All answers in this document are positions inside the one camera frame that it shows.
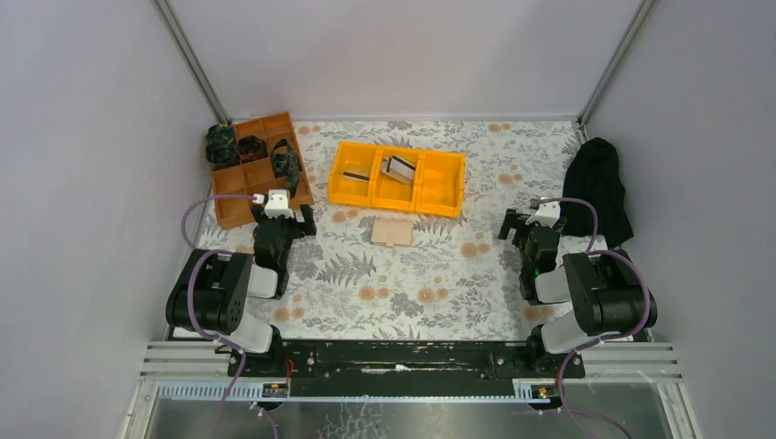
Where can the black cloth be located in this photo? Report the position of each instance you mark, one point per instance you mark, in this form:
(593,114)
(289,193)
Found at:
(594,176)

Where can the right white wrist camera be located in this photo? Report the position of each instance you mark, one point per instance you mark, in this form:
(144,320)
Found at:
(546,212)

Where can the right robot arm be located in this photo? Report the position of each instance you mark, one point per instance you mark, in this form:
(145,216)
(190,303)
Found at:
(608,298)

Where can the card in bin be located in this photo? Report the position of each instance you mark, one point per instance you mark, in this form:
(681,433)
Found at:
(398,169)
(356,177)

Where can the orange compartment tray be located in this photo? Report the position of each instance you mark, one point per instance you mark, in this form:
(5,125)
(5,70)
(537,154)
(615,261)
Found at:
(258,176)

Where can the rolled camo belt outside tray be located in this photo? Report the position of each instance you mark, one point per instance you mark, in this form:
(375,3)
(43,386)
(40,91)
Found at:
(221,147)

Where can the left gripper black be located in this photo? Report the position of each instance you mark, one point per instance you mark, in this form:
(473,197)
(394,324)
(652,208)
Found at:
(282,223)

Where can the rolled belt in tray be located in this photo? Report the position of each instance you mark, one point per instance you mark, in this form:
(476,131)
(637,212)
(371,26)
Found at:
(251,148)

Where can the aluminium frame rails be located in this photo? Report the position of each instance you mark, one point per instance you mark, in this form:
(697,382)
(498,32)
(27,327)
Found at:
(632,389)

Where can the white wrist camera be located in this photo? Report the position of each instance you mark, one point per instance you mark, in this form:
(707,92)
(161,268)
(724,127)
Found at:
(546,212)
(276,204)

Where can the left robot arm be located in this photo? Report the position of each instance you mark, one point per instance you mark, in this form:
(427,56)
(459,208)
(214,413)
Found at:
(212,290)

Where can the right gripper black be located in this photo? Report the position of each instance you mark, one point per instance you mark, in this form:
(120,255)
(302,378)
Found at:
(528,230)

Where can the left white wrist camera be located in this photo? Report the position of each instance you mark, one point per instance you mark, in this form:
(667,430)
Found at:
(276,204)

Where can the camo belt in tray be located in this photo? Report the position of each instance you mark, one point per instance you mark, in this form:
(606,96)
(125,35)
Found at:
(285,163)

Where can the card in middle bin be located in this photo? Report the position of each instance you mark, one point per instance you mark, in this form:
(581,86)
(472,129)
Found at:
(398,169)

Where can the yellow three-compartment bin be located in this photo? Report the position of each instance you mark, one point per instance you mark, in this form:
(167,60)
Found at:
(438,188)

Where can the card in left bin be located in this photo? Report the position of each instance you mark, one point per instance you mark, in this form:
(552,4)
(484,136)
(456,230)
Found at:
(356,177)

